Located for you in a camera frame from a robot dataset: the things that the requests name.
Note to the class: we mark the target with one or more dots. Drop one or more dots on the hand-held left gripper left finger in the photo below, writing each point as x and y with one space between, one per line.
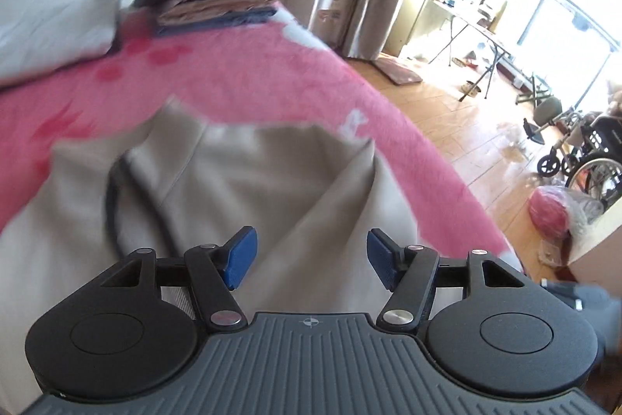
240 257

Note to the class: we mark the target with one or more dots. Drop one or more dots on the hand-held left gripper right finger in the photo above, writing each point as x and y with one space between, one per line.
381 257

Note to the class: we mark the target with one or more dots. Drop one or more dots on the beige pants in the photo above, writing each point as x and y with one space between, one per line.
291 181

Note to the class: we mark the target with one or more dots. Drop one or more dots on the clear plastic bag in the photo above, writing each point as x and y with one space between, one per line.
583 215

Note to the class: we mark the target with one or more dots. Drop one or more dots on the pink plastic bag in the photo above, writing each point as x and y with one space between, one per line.
546 211

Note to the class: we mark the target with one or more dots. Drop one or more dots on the wheelchair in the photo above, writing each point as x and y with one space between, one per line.
590 147

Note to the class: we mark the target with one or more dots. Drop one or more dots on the pink floral blanket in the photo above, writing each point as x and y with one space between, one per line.
243 70

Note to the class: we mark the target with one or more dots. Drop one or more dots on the brown floor mat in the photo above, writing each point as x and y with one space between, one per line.
401 71

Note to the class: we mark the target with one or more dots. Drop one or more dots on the navy folded garment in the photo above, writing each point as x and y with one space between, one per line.
214 22

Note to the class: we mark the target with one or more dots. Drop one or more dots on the folding table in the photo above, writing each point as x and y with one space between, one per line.
474 26

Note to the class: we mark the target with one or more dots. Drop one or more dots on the brown patterned folded garment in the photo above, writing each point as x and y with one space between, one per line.
218 4

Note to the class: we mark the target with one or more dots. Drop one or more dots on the white folded cloth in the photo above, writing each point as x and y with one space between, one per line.
53 36

